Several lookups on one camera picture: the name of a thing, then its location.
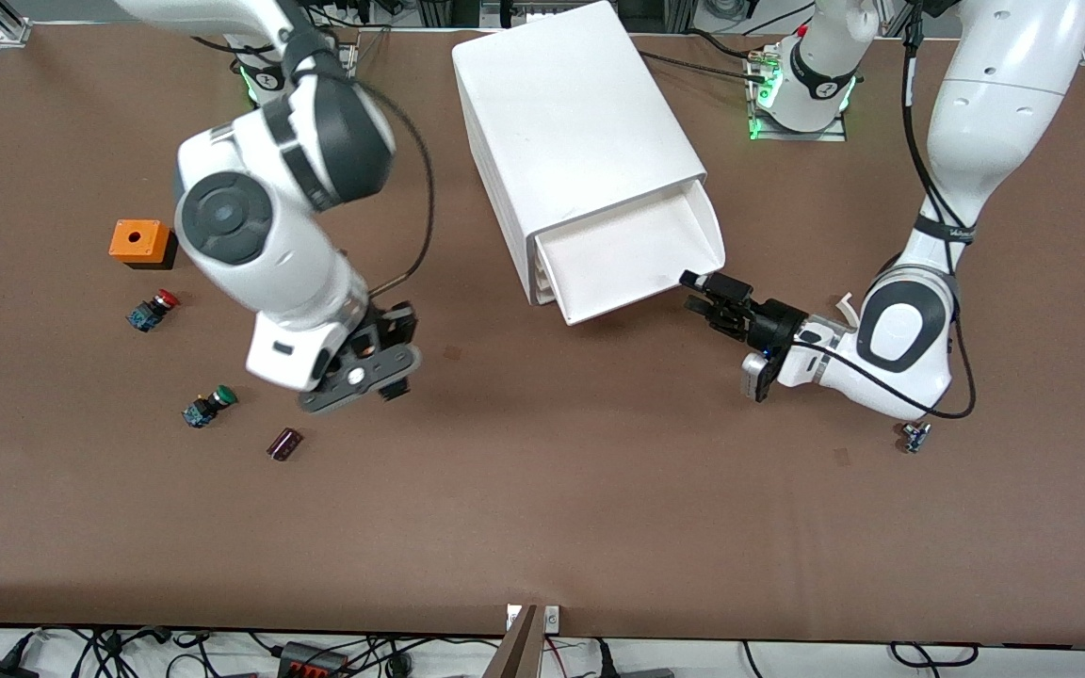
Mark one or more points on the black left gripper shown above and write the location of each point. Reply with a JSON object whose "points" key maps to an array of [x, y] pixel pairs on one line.
{"points": [[772, 325]]}

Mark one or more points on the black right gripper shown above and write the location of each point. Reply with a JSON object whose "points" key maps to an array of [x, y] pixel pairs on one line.
{"points": [[395, 324]]}

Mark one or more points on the white plastic drawer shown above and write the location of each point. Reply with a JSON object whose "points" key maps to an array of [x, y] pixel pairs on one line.
{"points": [[549, 298], [627, 259], [542, 271], [545, 284]]}

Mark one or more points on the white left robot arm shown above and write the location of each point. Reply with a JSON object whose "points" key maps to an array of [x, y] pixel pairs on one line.
{"points": [[995, 94]]}

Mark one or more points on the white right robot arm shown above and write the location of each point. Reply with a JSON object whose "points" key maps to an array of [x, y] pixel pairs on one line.
{"points": [[260, 264]]}

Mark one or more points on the green push button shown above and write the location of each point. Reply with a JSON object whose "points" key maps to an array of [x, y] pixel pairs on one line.
{"points": [[208, 407]]}

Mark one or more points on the white drawer cabinet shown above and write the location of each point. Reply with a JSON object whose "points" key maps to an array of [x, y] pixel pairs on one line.
{"points": [[561, 113]]}

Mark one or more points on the red push button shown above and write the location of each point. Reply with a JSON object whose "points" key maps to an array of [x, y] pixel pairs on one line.
{"points": [[152, 311]]}

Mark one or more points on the dark purple capacitor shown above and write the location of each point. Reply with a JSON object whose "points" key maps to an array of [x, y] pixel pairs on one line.
{"points": [[284, 444]]}

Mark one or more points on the white curved plastic strip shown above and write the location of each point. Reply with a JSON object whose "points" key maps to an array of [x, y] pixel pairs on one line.
{"points": [[846, 303]]}

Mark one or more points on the small blue electronic component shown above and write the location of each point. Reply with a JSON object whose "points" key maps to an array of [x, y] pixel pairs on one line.
{"points": [[914, 440]]}

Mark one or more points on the black orange power strip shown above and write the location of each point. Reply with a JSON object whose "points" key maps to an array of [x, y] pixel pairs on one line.
{"points": [[312, 664]]}

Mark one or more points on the orange box with hole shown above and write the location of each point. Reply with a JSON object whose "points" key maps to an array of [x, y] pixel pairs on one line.
{"points": [[137, 240]]}

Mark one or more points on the aluminium corner profile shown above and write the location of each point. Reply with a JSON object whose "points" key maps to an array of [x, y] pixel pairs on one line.
{"points": [[13, 28]]}

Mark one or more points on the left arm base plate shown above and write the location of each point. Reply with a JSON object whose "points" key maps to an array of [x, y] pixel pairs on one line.
{"points": [[787, 136]]}

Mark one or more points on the small white bracket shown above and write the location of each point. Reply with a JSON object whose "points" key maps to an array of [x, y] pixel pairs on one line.
{"points": [[511, 617], [552, 618]]}

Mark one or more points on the wooden post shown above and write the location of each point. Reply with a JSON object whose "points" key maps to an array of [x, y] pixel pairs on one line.
{"points": [[516, 654]]}

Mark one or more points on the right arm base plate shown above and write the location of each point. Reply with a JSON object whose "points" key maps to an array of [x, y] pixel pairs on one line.
{"points": [[349, 56]]}

